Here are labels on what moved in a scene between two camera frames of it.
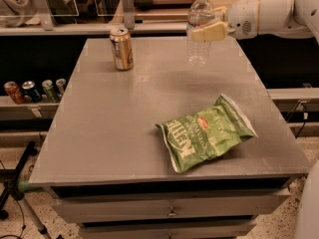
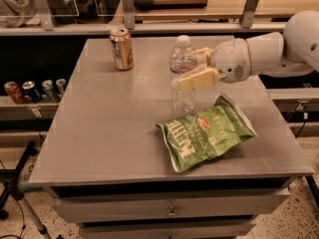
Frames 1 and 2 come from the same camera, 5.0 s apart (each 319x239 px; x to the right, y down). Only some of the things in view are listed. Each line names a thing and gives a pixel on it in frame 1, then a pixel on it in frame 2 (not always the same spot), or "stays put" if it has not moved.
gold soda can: [122, 48] stays put
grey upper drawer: [89, 210] stays put
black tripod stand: [11, 177] stays put
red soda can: [14, 92] stays put
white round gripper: [242, 17] → [229, 61]
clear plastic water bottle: [198, 16] → [182, 61]
